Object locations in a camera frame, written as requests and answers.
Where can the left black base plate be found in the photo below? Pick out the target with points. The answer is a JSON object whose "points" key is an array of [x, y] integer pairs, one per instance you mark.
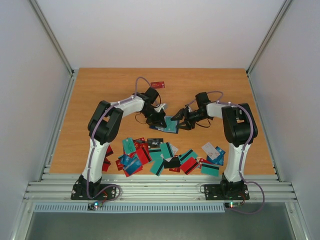
{"points": [[93, 192]]}

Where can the teal striped card centre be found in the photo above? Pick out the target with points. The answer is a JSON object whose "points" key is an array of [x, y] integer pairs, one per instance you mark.
{"points": [[166, 151]]}

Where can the black card lower centre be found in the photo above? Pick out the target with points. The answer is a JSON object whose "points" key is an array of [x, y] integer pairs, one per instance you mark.
{"points": [[173, 163]]}

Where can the teal vip card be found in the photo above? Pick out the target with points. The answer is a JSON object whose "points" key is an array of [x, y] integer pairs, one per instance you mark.
{"points": [[171, 125], [128, 146]]}

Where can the white floral card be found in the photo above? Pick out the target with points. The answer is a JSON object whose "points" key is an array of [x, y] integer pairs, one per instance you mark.
{"points": [[210, 151]]}

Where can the blue card right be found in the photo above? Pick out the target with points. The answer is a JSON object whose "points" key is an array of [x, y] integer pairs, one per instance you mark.
{"points": [[219, 160]]}

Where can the teal striped card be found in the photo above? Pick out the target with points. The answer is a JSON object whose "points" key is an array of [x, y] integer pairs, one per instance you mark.
{"points": [[157, 167], [210, 169], [166, 151]]}

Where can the lone red card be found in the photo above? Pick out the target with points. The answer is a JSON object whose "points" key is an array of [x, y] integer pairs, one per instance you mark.
{"points": [[158, 85]]}

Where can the black VIP card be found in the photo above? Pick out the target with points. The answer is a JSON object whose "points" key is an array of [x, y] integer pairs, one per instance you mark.
{"points": [[154, 142]]}

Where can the grey slotted cable duct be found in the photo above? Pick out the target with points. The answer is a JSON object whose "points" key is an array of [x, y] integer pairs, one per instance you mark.
{"points": [[128, 208]]}

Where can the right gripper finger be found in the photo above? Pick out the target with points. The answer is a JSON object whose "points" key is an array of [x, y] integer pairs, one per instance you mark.
{"points": [[182, 113], [185, 125]]}

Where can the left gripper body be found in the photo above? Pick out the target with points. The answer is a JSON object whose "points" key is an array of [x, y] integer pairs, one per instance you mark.
{"points": [[148, 114]]}

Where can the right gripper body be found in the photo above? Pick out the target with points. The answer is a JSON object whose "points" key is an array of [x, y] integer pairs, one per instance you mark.
{"points": [[186, 117]]}

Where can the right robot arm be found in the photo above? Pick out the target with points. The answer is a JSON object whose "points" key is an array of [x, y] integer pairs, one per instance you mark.
{"points": [[239, 128]]}

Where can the teal VIP card bottom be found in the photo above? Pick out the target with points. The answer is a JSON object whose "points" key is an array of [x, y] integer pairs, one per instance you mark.
{"points": [[171, 125]]}

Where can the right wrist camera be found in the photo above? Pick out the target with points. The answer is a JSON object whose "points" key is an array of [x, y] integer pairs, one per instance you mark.
{"points": [[188, 108]]}

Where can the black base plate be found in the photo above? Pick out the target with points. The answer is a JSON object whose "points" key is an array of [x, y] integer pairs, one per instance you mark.
{"points": [[214, 192], [93, 192]]}

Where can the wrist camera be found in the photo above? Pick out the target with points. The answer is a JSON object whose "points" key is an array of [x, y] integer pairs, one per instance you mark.
{"points": [[188, 108], [161, 108]]}

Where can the blue card pile centre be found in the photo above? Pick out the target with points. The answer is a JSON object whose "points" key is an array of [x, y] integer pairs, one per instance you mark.
{"points": [[130, 165]]}

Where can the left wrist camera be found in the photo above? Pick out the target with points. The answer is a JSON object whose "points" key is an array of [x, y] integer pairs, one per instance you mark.
{"points": [[161, 108]]}

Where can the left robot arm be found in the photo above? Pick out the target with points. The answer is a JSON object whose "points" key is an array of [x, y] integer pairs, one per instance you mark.
{"points": [[104, 126]]}

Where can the teal striped card lower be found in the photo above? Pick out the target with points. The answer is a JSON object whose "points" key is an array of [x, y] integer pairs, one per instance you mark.
{"points": [[157, 167]]}

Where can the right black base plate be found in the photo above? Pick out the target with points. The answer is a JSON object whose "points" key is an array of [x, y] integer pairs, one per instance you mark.
{"points": [[214, 192]]}

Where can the teal striped card right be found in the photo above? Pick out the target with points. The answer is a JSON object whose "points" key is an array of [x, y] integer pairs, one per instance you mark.
{"points": [[210, 169]]}

